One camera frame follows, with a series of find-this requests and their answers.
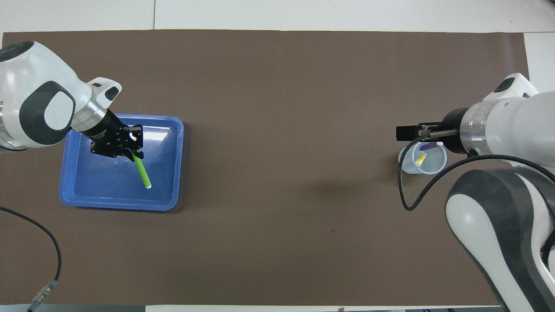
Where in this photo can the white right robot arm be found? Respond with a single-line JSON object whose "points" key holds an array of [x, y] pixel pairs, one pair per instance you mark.
{"points": [[511, 130]]}

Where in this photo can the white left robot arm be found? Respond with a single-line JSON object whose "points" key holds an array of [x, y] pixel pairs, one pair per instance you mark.
{"points": [[26, 86]]}

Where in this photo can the purple pen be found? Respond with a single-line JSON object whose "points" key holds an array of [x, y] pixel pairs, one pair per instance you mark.
{"points": [[429, 147]]}

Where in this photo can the translucent plastic cup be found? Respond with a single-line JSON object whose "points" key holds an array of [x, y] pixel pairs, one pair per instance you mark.
{"points": [[433, 167]]}

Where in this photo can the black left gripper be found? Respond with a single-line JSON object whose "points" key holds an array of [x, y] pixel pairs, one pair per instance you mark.
{"points": [[108, 136]]}

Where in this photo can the blue plastic tray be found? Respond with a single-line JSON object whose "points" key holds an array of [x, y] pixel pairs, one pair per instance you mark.
{"points": [[108, 182]]}

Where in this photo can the brown table mat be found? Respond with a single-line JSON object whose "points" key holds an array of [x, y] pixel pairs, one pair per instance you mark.
{"points": [[282, 108]]}

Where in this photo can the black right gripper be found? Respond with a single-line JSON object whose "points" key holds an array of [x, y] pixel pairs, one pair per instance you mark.
{"points": [[454, 130]]}

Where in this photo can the yellow pen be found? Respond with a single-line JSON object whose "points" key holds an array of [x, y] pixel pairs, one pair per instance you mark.
{"points": [[419, 161]]}

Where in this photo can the green pen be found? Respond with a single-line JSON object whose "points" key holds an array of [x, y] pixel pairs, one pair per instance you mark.
{"points": [[142, 173]]}

